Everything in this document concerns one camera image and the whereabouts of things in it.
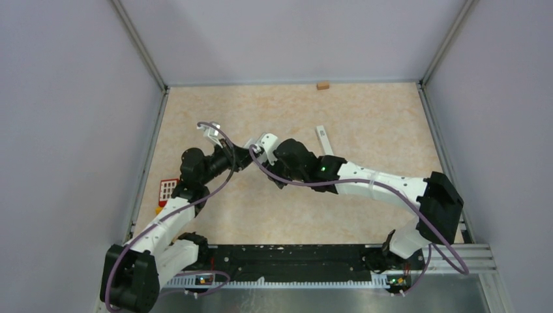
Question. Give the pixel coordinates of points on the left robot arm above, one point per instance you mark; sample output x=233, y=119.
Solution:
x=135, y=273

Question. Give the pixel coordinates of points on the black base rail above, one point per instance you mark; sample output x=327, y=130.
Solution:
x=303, y=263

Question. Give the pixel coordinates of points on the small wooden block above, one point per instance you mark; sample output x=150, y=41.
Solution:
x=320, y=86

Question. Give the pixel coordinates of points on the white grey remote control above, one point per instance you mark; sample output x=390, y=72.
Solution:
x=251, y=144

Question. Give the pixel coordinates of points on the slim white remote control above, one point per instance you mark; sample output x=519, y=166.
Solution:
x=324, y=140

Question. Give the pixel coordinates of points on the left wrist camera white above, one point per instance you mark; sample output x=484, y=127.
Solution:
x=211, y=132

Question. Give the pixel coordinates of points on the red white grid toy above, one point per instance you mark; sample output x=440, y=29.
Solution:
x=166, y=188

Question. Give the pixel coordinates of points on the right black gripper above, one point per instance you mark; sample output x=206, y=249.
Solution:
x=274, y=167

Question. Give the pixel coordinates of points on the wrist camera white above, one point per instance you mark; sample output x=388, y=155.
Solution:
x=211, y=132
x=266, y=144

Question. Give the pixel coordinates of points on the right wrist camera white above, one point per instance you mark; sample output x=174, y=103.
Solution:
x=266, y=144

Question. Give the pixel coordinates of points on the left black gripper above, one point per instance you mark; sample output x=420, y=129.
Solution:
x=244, y=157

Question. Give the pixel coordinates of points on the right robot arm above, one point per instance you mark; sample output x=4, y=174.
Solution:
x=434, y=201

